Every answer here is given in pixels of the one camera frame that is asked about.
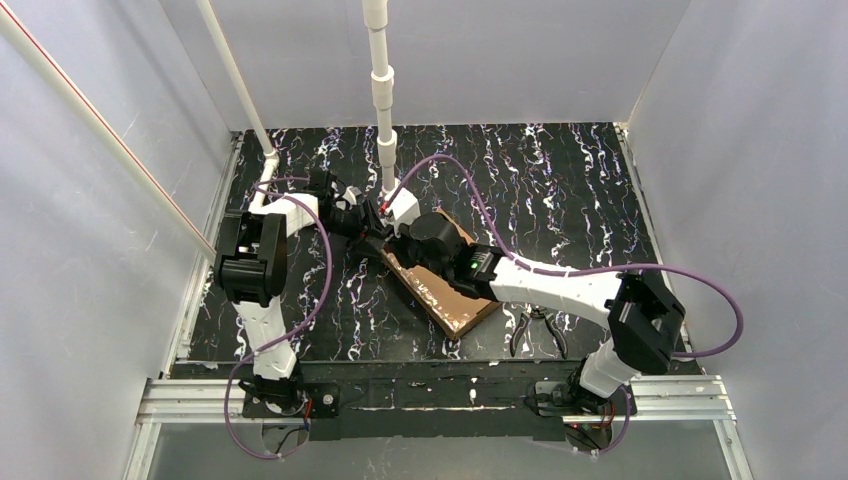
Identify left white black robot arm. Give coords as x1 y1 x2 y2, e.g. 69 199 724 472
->
213 169 391 411

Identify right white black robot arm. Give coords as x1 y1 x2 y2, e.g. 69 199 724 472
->
386 212 685 412

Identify black grey wire stripper pliers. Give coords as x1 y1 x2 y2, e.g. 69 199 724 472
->
507 307 569 359

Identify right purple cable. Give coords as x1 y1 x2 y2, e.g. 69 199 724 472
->
390 153 746 455

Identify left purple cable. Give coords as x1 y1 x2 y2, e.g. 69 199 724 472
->
221 176 334 462

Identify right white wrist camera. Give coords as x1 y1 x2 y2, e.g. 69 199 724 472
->
379 186 421 236

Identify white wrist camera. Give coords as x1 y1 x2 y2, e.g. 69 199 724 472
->
336 186 362 209
379 186 421 236

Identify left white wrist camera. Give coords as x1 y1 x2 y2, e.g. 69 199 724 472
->
336 186 362 209

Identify purple cable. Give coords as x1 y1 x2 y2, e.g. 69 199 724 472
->
221 176 334 462
390 153 746 455

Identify brown cardboard express box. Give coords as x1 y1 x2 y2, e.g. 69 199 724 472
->
383 209 504 340

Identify white PVC pipe frame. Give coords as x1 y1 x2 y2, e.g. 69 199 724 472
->
0 0 403 263

